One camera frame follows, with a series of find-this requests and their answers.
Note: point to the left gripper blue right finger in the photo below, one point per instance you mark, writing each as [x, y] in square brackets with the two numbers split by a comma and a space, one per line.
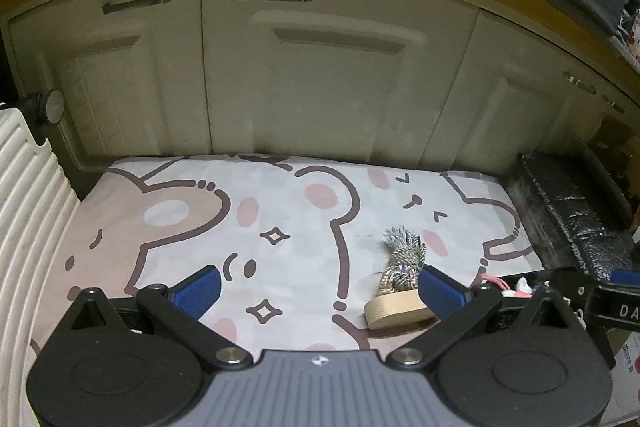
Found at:
[441, 294]

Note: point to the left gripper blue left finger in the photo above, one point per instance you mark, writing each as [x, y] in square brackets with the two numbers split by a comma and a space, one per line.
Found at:
[196, 294]

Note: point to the pink white crochet bunny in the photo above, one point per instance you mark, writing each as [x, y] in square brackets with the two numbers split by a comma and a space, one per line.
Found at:
[513, 286]

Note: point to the wooden base twine tree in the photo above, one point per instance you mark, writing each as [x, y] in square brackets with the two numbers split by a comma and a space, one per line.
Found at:
[397, 303]

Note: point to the cartoon bear print mat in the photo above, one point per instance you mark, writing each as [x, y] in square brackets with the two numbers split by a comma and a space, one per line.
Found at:
[299, 243]

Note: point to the white ribbed suitcase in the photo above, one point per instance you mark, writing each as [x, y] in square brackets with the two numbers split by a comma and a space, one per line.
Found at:
[37, 204]

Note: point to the cream cabinet right door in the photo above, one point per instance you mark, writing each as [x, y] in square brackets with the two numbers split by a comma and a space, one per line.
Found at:
[515, 93]

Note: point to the cream cabinet door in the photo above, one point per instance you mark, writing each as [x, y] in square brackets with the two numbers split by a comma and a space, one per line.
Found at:
[362, 80]
[515, 93]
[131, 72]

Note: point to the cream cabinet left door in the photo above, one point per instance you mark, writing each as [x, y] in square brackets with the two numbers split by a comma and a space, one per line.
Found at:
[131, 72]

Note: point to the cream cabinet middle door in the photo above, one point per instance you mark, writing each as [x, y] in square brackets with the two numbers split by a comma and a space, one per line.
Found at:
[362, 80]

